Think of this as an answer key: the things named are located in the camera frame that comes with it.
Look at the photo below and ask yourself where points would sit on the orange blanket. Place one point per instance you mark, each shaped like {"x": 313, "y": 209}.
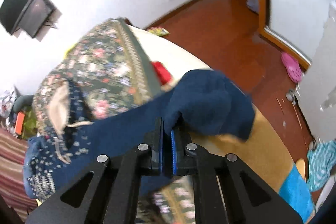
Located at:
{"x": 265, "y": 153}

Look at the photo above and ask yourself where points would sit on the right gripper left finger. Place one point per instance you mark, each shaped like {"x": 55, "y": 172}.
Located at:
{"x": 103, "y": 189}

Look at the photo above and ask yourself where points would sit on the navy patterned hooded garment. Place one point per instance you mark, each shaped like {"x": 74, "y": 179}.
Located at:
{"x": 207, "y": 102}

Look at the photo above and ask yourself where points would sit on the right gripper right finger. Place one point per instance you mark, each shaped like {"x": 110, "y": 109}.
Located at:
{"x": 226, "y": 190}

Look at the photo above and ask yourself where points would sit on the striped brown curtain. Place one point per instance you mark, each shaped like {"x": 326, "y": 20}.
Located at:
{"x": 12, "y": 156}

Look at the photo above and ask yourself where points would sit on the orange box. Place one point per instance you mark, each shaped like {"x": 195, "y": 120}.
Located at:
{"x": 19, "y": 123}

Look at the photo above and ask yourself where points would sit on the small wall monitor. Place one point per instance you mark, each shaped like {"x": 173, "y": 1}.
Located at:
{"x": 35, "y": 16}

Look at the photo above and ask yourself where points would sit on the green covered cabinet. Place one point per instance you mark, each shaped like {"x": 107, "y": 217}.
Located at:
{"x": 29, "y": 124}

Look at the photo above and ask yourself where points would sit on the grey plush pillow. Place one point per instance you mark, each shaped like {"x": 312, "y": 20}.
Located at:
{"x": 22, "y": 102}

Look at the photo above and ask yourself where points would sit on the floral bedspread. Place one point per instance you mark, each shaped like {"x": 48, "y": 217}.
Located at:
{"x": 106, "y": 73}

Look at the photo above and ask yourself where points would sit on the pink slipper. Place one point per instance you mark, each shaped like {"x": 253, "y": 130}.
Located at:
{"x": 292, "y": 67}

